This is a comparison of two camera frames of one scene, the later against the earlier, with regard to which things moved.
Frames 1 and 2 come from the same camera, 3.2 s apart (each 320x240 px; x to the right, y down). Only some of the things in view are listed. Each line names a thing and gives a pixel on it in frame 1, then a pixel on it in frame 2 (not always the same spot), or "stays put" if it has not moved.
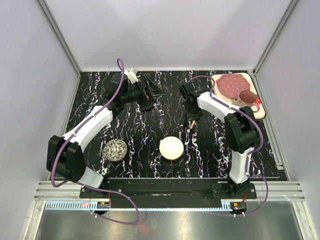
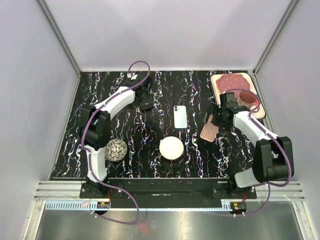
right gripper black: [190, 116] → [213, 110]
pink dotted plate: [230, 86] stays put
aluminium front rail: [278, 190] stays put
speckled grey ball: [115, 150] stays put
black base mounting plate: [207, 189] stays put
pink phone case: [192, 124] → [209, 131]
